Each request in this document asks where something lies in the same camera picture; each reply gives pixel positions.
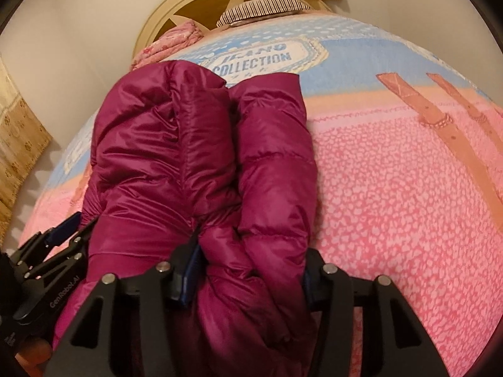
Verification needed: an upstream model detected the pink and blue printed blanket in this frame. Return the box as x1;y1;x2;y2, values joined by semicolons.
18;12;503;377

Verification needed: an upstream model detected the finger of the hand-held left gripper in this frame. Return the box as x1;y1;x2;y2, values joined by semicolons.
23;217;100;280
10;211;84;263

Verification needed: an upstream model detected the person's left hand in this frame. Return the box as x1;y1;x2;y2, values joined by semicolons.
15;338;53;377

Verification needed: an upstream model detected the folded pink quilt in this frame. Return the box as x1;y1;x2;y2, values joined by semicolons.
131;19;205;71

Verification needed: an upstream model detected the magenta puffer jacket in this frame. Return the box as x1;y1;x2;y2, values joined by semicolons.
51;60;319;377

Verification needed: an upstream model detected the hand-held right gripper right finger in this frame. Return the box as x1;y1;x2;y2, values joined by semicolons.
301;248;437;377

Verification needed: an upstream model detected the grey striped pillow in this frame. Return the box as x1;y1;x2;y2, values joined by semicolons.
217;0;311;28

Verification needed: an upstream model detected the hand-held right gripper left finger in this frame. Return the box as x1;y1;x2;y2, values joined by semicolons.
43;230;205;377

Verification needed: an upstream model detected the cream wooden bed headboard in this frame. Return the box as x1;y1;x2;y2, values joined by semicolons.
131;0;331;67

